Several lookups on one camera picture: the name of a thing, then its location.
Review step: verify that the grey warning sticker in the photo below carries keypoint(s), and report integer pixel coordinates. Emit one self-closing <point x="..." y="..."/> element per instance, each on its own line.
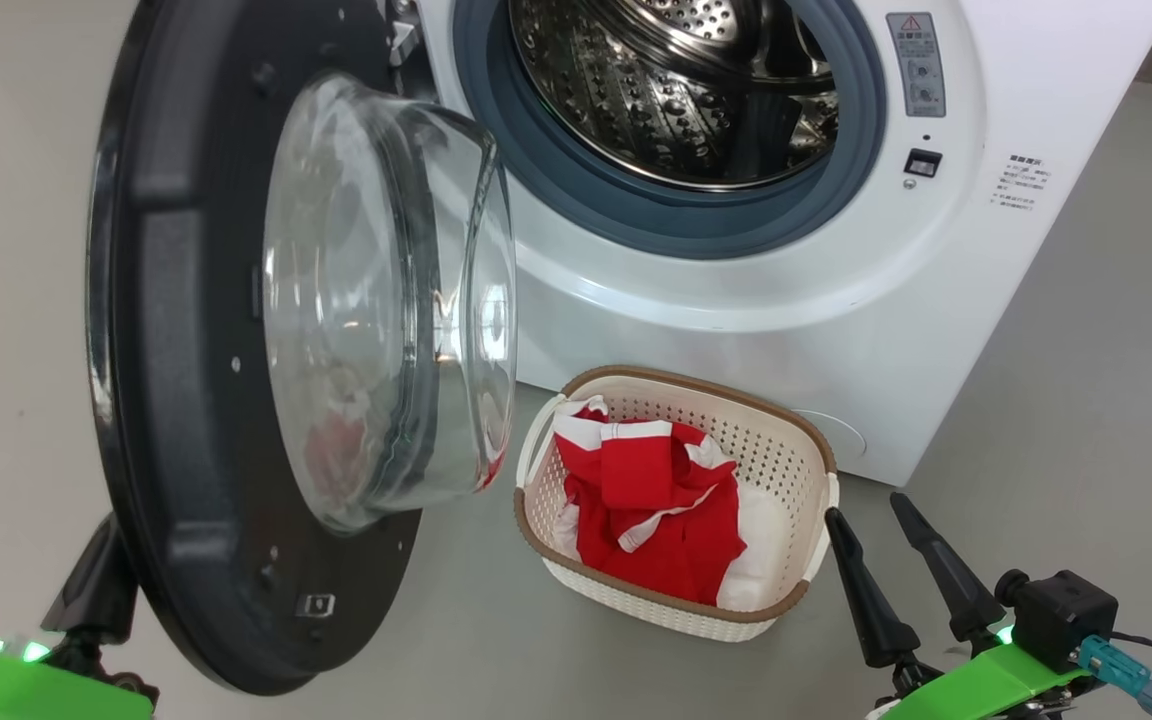
<point x="916" y="70"/>

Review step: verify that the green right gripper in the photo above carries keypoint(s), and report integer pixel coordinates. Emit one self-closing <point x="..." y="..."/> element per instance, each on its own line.
<point x="986" y="690"/>

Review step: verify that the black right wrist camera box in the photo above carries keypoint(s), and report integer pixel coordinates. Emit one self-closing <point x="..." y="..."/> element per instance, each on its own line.
<point x="1066" y="615"/>

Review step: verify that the steel washing drum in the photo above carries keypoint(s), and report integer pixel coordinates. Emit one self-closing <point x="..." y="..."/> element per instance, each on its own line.
<point x="656" y="100"/>

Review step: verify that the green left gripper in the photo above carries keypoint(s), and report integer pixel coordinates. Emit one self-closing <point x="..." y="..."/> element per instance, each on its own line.
<point x="16" y="690"/>

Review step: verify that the white front-load washing machine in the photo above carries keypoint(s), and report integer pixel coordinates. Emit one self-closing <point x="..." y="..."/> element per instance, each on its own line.
<point x="836" y="300"/>

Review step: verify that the black round glass machine door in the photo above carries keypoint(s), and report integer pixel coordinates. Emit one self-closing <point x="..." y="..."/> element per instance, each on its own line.
<point x="186" y="300"/>

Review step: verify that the red garment with white stripes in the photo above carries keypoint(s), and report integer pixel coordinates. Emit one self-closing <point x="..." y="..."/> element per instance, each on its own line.
<point x="646" y="480"/>

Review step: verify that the round white filter cover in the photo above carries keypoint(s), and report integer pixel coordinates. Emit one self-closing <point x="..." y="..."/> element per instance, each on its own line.
<point x="841" y="435"/>

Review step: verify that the cream plastic laundry basket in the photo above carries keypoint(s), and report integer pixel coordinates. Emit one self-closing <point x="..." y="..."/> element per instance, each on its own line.
<point x="656" y="612"/>

